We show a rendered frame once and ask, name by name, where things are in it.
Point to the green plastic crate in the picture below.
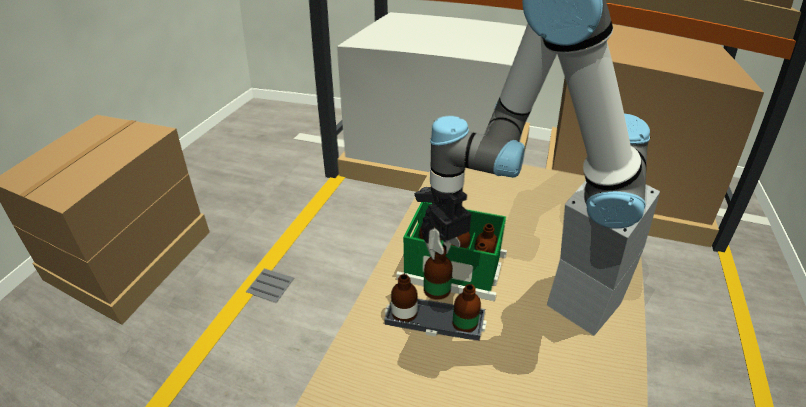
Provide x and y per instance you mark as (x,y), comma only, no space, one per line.
(469,266)

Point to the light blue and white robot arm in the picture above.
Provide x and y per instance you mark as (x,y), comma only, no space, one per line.
(615,177)

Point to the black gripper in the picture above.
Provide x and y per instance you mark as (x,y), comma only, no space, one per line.
(442,212)

